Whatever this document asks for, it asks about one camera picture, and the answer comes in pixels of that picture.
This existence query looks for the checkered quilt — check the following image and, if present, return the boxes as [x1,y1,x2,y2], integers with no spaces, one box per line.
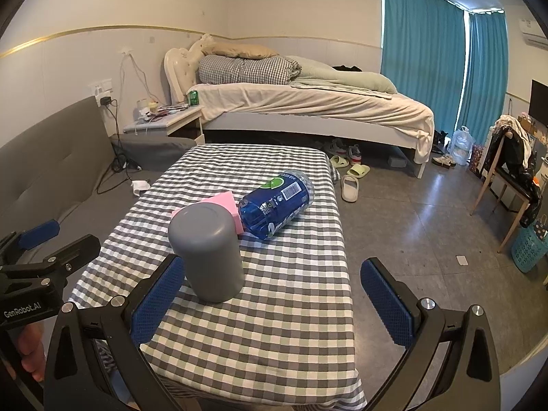
[198,54,303,86]

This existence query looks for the beige slipper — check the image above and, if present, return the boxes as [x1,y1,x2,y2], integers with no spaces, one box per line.
[341,175,361,203]

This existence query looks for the grey sneakers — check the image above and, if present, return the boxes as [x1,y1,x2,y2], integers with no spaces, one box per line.
[327,140,363,162]

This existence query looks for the white cable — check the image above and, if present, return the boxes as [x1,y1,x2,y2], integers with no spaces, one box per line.
[119,50,160,104]

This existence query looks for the teal laundry basket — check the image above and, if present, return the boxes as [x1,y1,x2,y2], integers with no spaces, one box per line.
[510,223,548,273]

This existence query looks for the person's left hand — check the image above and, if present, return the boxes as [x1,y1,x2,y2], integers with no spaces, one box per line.
[16,320,47,384]

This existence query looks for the wooden chair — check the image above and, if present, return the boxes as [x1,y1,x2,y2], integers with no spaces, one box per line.
[470,130,541,254]

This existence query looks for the white nightstand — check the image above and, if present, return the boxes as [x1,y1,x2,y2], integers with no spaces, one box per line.
[123,104,206,145]

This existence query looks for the white air conditioner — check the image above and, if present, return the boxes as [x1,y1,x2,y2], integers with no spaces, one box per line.
[516,16,548,49]

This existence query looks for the black cable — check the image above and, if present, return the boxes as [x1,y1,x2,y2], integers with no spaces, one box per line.
[96,98,143,195]

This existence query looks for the grey checkered tablecloth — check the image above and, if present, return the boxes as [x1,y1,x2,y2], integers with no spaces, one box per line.
[64,143,370,411]

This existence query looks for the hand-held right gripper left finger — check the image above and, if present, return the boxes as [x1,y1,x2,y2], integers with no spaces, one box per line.
[43,254,187,411]

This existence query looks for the blue plastic bottle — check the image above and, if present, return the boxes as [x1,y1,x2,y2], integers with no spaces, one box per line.
[237,170,316,241]

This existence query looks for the beige bedsheet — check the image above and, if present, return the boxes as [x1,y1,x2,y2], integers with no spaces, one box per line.
[187,82,436,164]

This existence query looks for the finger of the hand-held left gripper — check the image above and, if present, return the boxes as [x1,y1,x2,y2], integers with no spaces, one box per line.
[0,234,102,294]
[0,219,61,266]

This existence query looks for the white garment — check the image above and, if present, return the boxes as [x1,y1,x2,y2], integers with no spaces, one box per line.
[494,115,532,145]

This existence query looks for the wide teal curtain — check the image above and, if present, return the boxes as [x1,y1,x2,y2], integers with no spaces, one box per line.
[379,0,468,126]

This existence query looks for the grey cup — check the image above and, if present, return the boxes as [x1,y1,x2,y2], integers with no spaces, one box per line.
[168,203,246,304]

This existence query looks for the beige pillow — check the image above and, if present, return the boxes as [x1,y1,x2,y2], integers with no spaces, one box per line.
[213,43,280,60]

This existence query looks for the black jacket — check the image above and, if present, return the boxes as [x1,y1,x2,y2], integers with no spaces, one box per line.
[487,123,545,228]

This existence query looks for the pale green blanket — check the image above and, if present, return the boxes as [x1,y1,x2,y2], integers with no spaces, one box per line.
[286,55,399,95]

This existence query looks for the black television screen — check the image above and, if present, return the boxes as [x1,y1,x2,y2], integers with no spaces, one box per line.
[530,79,548,128]

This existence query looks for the grey sofa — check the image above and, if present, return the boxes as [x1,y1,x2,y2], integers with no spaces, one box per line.
[0,95,189,285]

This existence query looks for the pink sponge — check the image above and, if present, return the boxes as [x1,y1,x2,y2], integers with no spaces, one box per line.
[172,191,246,237]

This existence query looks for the narrow teal curtain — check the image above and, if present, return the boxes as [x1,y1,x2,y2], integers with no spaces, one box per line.
[460,10,510,138]

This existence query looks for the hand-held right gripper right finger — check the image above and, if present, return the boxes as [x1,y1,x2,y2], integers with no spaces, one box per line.
[360,258,502,411]

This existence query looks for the white bed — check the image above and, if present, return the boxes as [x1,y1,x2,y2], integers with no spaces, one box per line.
[163,46,429,180]

